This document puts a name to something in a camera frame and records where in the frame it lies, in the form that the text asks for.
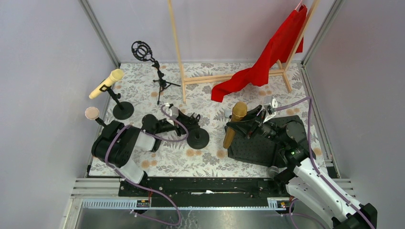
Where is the gold microphone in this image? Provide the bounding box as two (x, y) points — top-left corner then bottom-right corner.
(223, 101), (248, 149)

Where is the cream yellow microphone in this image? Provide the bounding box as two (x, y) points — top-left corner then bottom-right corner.
(89, 69), (124, 99)

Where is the pink microphone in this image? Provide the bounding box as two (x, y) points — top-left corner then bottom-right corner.
(85, 107), (100, 120)

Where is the black round-base mic stand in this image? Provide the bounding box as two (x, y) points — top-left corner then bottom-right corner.
(95, 117), (107, 127)

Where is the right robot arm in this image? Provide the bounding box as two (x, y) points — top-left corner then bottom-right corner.
(226, 106), (377, 229)

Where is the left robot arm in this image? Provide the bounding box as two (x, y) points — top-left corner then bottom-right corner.
(91, 107), (201, 184)

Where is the dark perforated foam mat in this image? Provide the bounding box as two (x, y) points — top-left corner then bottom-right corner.
(228, 115), (317, 168)

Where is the red cloth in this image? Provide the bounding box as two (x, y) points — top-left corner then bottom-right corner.
(211, 5), (308, 102)

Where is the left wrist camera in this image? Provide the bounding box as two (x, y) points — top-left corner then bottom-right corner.
(162, 103), (179, 119)

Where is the wooden rack frame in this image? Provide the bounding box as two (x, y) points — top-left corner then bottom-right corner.
(167, 0), (320, 103)

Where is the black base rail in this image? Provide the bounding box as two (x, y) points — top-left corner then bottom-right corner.
(118, 177), (293, 203)

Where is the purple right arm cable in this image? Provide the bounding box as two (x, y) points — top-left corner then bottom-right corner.
(273, 96), (377, 229)

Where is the grey slotted cable duct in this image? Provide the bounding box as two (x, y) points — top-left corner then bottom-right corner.
(83, 197), (290, 210)

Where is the black tripod shock-mount stand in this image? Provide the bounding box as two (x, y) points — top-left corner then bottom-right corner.
(131, 41), (180, 105)

